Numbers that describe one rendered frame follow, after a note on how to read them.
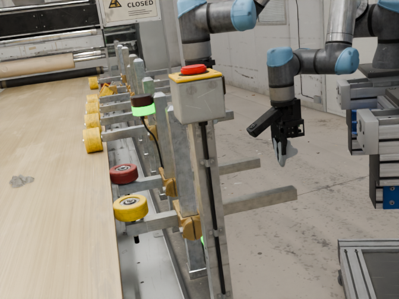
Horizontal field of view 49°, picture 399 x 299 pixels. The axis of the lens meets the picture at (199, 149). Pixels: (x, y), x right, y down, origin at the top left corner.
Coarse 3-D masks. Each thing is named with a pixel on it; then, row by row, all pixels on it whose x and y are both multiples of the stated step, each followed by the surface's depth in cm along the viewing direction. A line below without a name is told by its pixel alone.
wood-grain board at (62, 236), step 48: (0, 96) 309; (48, 96) 281; (0, 144) 173; (48, 144) 164; (0, 192) 120; (48, 192) 115; (96, 192) 111; (0, 240) 92; (48, 240) 89; (96, 240) 87; (0, 288) 74; (48, 288) 73; (96, 288) 71
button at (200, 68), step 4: (200, 64) 67; (184, 68) 65; (188, 68) 65; (192, 68) 65; (196, 68) 65; (200, 68) 65; (204, 68) 65; (184, 72) 65; (188, 72) 65; (192, 72) 64; (196, 72) 65; (200, 72) 65
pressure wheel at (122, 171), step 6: (114, 168) 125; (120, 168) 125; (126, 168) 125; (132, 168) 123; (114, 174) 122; (120, 174) 121; (126, 174) 122; (132, 174) 123; (114, 180) 123; (120, 180) 122; (126, 180) 122; (132, 180) 123
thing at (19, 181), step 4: (12, 176) 127; (16, 176) 127; (20, 176) 125; (28, 176) 125; (12, 180) 125; (16, 180) 123; (20, 180) 123; (24, 180) 125; (28, 180) 124; (32, 180) 125; (12, 184) 124; (16, 184) 123; (20, 184) 122; (24, 184) 123
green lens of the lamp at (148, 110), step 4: (152, 104) 116; (132, 108) 116; (136, 108) 115; (140, 108) 115; (144, 108) 115; (148, 108) 115; (152, 108) 116; (132, 112) 117; (136, 112) 115; (140, 112) 115; (144, 112) 115; (148, 112) 116; (152, 112) 116
